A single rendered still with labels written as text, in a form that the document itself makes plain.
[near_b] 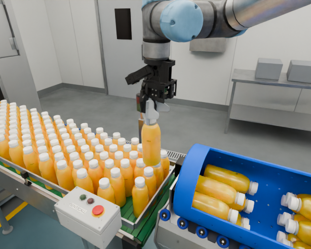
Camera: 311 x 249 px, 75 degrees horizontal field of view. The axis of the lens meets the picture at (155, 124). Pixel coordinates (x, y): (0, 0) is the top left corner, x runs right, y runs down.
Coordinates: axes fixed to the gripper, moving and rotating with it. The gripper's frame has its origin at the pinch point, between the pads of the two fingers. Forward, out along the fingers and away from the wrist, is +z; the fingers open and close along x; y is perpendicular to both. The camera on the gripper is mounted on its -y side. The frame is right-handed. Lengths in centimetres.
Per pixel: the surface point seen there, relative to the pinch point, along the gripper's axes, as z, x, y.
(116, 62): 78, 272, -290
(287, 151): 143, 243, 60
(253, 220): 38, 14, 39
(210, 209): 22.7, -3.6, 26.1
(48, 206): 55, -24, -46
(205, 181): 20.4, 4.1, 20.8
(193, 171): 14.3, 0.0, 17.5
